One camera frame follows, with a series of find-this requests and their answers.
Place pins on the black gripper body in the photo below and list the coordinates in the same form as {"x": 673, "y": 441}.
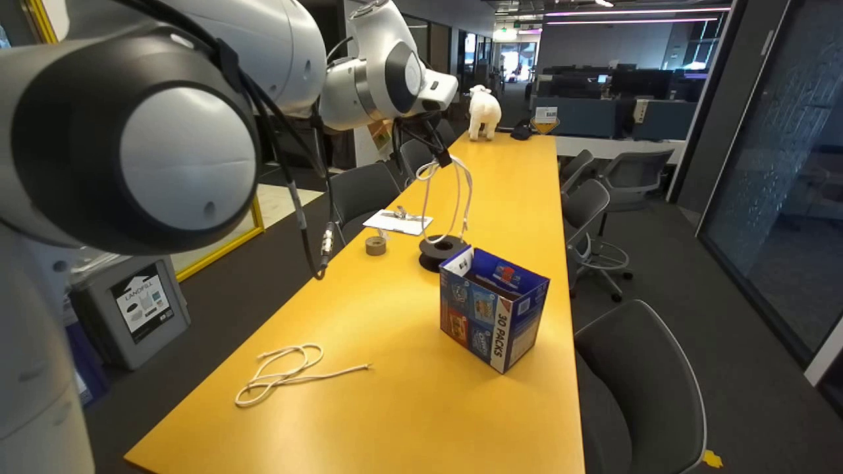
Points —
{"x": 416, "y": 132}

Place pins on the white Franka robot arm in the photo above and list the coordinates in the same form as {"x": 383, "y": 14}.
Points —
{"x": 133, "y": 132}

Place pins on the white labelled box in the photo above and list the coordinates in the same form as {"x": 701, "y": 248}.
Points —
{"x": 545, "y": 116}

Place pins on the blue printed cardboard box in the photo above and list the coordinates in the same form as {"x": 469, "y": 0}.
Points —
{"x": 490, "y": 307}

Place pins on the grey control box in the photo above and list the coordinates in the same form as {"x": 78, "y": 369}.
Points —
{"x": 133, "y": 307}

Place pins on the black office chair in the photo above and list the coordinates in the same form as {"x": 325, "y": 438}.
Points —
{"x": 415, "y": 161}

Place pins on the white plush toy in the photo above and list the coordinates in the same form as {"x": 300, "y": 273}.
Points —
{"x": 482, "y": 112}

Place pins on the small metal clip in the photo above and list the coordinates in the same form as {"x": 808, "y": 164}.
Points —
{"x": 402, "y": 211}

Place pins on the black chair chrome base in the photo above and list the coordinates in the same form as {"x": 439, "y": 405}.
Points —
{"x": 364, "y": 187}

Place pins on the small black object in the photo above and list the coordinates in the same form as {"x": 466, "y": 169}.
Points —
{"x": 522, "y": 132}

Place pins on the white paper sheet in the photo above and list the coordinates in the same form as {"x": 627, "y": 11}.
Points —
{"x": 398, "y": 224}

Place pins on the black filament spool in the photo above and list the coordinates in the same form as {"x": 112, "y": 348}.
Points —
{"x": 440, "y": 251}

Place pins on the grey tape roll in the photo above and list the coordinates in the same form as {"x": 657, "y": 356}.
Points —
{"x": 376, "y": 244}

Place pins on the grey office chair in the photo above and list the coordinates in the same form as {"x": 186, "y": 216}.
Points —
{"x": 576, "y": 168}
{"x": 586, "y": 211}
{"x": 642, "y": 386}
{"x": 636, "y": 173}

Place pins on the grey office desk divider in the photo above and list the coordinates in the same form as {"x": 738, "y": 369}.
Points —
{"x": 615, "y": 115}

